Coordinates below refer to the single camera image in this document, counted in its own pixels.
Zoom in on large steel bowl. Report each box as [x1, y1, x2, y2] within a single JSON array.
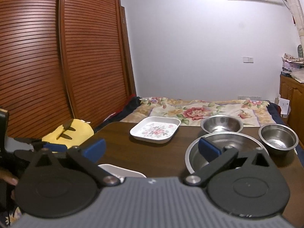
[[184, 132, 268, 173]]

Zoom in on small steel bowl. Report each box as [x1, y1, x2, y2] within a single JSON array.
[[258, 123, 299, 157]]

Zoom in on floral white tray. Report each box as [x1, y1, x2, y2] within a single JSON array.
[[99, 164, 146, 183], [130, 116, 181, 144]]

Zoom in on person's left hand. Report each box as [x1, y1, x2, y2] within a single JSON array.
[[0, 169, 19, 187]]

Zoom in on yellow plush toy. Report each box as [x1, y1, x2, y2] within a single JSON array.
[[42, 119, 94, 152]]

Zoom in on white paper box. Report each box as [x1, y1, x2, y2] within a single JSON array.
[[278, 98, 291, 118]]

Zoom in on wooden louvered wardrobe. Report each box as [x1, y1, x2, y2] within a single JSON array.
[[1, 0, 136, 138]]

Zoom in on floral bed quilt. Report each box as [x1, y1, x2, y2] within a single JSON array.
[[122, 97, 275, 127]]

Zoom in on dark clothes on bed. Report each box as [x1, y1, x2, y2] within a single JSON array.
[[94, 94, 141, 133]]

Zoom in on wooden sideboard cabinet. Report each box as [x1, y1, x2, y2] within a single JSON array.
[[279, 75, 304, 148]]

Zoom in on stack of folded cloths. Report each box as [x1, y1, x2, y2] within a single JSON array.
[[282, 54, 303, 74]]

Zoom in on cream curtain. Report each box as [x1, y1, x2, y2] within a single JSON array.
[[287, 0, 303, 47]]

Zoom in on white wall switch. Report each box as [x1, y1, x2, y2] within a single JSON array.
[[243, 57, 254, 64]]

